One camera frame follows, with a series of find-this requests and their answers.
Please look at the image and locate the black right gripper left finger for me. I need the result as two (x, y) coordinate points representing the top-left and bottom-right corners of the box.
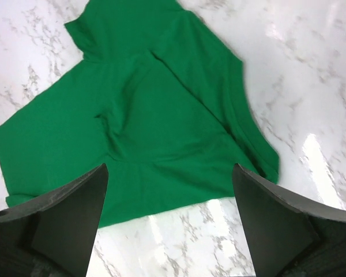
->
(0, 164), (108, 276)

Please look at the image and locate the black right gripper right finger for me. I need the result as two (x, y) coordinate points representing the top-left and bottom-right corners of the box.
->
(232, 164), (346, 276)

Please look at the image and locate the green t shirt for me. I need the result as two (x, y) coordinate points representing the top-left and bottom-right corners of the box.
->
(0, 0), (279, 227)

